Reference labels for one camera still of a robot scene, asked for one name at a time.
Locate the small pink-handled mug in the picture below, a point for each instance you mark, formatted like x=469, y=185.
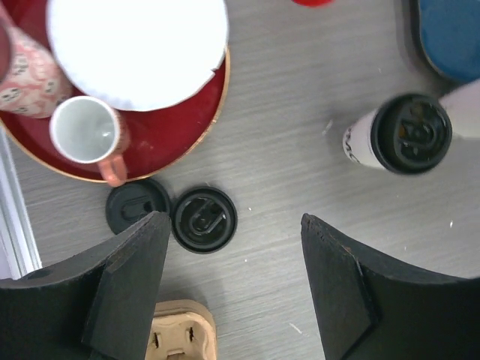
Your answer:
x=86, y=130

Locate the pink floral pitcher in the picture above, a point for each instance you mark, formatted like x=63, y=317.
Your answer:
x=32, y=83

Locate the white paper plate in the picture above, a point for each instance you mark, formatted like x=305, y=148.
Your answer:
x=138, y=55

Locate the white paper cup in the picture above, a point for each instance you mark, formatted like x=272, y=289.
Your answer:
x=357, y=142

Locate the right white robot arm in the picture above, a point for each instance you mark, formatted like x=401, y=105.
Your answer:
x=463, y=108

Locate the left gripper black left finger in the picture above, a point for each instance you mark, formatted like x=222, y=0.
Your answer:
x=98, y=304

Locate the blue leaf-shaped dish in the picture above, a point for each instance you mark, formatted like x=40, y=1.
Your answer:
x=448, y=33

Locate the stack of black lids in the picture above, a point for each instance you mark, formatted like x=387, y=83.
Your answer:
x=204, y=219

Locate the red cylindrical straw holder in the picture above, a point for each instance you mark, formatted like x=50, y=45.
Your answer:
x=312, y=3

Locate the single black lid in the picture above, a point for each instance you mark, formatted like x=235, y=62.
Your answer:
x=132, y=201

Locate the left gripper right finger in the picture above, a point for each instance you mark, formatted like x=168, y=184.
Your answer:
x=370, y=305

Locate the beige pulp cup carrier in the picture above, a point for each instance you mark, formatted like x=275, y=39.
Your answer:
x=182, y=329

